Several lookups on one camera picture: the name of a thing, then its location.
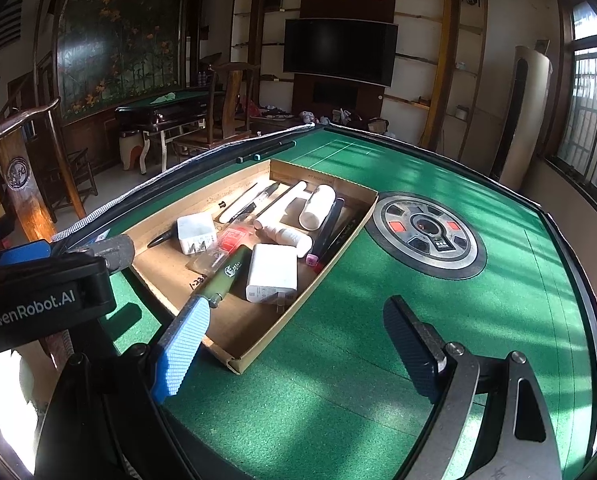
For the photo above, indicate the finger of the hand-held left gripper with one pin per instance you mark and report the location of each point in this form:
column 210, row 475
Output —
column 23, row 255
column 113, row 253

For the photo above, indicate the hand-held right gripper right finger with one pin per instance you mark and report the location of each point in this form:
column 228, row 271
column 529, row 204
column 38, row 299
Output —
column 408, row 345

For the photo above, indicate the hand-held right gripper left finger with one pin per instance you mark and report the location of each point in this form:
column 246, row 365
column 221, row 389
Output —
column 183, row 345

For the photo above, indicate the shallow cardboard box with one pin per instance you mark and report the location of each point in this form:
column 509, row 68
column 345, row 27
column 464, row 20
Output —
column 228, row 330

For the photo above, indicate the olive green lighter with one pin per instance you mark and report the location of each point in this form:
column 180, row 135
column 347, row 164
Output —
column 223, row 280

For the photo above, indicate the small white charger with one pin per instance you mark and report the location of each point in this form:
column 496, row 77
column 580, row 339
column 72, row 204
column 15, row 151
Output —
column 193, row 230

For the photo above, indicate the clear red syringe pack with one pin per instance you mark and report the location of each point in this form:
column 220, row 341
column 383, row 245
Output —
column 228, row 240

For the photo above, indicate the large white charger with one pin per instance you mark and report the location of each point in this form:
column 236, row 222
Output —
column 271, row 270

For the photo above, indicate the black marker red band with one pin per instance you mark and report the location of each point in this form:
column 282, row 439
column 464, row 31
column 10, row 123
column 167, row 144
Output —
column 346, row 230

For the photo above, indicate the white tapered pen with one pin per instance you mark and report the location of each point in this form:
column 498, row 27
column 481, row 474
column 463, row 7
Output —
column 243, row 200

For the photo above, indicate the black marker pink end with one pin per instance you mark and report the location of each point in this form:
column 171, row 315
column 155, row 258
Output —
column 328, row 225

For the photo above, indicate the small white dropper bottle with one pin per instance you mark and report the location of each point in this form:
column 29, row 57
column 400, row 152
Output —
column 291, row 237

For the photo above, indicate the large white bottle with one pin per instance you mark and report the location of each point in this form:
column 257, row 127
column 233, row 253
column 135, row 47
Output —
column 318, row 207

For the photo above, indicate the white marker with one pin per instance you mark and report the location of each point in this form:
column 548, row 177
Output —
column 278, row 205

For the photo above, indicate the carved wooden chair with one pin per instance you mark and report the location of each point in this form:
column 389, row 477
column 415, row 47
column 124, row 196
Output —
column 23, row 170

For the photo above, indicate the round table centre panel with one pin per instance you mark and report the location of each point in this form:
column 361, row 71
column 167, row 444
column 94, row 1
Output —
column 458, row 255

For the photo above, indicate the ceramic stool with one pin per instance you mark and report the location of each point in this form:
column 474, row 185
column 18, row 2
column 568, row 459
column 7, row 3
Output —
column 131, row 150

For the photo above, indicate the green-topped side table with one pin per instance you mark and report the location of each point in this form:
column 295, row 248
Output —
column 178, row 102

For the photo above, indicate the dark rod teal end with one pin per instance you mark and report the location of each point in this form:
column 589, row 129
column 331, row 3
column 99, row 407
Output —
column 258, row 153
column 276, row 150

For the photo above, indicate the wooden armchair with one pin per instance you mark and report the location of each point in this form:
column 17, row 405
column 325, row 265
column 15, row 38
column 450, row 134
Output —
column 228, row 105

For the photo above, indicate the cluttered low table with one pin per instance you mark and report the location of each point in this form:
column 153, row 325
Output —
column 278, row 122

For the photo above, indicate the standing air conditioner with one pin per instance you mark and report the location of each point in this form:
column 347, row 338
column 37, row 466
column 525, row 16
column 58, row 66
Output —
column 528, row 110

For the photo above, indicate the barred window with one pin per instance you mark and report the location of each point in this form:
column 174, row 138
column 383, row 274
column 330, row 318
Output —
column 588, row 100

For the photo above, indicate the floral wall painting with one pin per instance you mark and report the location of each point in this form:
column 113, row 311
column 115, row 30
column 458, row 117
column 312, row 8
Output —
column 123, row 35

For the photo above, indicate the black wall television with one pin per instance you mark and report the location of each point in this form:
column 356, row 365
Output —
column 338, row 52

